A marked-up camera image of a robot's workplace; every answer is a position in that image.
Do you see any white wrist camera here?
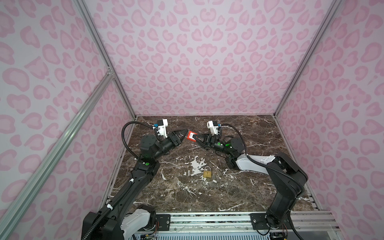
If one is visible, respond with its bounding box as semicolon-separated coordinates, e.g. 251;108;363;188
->
207;121;222;138
153;119;168;141

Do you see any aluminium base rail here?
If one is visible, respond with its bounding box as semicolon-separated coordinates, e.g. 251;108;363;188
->
122;191;343;240

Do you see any aluminium corner frame post left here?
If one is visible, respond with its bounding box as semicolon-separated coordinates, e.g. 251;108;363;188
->
73;0;137;120

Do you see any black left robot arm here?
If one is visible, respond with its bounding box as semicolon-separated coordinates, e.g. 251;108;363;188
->
81;129;188;240

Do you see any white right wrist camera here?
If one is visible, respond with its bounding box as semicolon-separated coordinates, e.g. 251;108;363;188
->
207;121;222;138

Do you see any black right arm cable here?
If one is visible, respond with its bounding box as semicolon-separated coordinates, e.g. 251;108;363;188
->
220;122;305;196

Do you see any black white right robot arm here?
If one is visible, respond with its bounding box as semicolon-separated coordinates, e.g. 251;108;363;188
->
188;132;308;229

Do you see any aluminium corner frame post right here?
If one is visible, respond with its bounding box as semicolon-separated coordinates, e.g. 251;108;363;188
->
274;0;344;119

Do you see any red safety padlock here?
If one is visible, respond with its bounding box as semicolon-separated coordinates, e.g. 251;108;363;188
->
187;131;197;142

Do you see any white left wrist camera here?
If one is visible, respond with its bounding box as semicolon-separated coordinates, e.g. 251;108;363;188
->
153;119;168;141

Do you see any aluminium diagonal frame bar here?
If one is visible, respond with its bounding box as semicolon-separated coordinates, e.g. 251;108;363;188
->
1;72;115;240

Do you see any aluminium corner frame post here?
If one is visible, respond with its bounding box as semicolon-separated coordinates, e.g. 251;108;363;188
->
73;0;137;120
274;0;344;119

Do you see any brass padlock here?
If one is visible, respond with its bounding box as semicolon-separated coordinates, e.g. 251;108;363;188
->
203;167;212;179

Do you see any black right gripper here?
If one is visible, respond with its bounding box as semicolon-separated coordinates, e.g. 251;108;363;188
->
193;135;234;156

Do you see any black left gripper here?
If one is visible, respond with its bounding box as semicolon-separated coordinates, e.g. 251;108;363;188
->
153;129;188;163

